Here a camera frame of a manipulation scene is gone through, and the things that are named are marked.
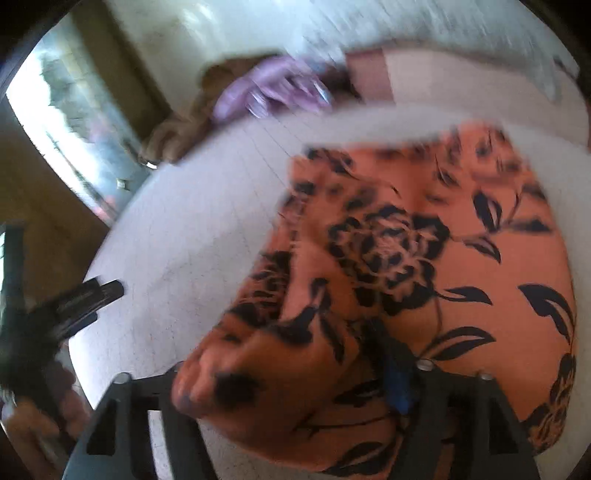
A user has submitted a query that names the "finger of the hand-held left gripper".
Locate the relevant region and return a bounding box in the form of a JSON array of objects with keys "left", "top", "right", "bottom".
[
  {"left": 41, "top": 278, "right": 124, "bottom": 320},
  {"left": 54, "top": 311, "right": 99, "bottom": 340}
]

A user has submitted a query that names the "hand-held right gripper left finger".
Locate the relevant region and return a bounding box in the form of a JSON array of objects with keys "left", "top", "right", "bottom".
[{"left": 62, "top": 362, "right": 218, "bottom": 480}]

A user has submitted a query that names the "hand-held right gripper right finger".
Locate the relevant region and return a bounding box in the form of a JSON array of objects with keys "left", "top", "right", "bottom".
[{"left": 369, "top": 319, "right": 541, "bottom": 480}]

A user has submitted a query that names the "orange black floral garment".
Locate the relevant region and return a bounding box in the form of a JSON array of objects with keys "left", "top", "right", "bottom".
[{"left": 171, "top": 117, "right": 578, "bottom": 478}]

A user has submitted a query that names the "person's left hand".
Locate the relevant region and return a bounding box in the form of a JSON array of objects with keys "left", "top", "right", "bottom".
[{"left": 0, "top": 364, "right": 91, "bottom": 445}]

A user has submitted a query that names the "window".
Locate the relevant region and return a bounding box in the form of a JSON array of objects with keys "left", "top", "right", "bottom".
[{"left": 4, "top": 32, "right": 139, "bottom": 217}]

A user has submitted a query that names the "brown garment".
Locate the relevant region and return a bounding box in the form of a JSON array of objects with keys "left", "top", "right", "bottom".
[{"left": 139, "top": 58, "right": 273, "bottom": 169}]

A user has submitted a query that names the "purple floral garment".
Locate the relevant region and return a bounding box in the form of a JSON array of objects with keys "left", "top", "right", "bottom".
[{"left": 212, "top": 53, "right": 335, "bottom": 123}]

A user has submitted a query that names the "pink folded blanket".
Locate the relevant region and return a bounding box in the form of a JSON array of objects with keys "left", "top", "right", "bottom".
[{"left": 344, "top": 46, "right": 591, "bottom": 153}]

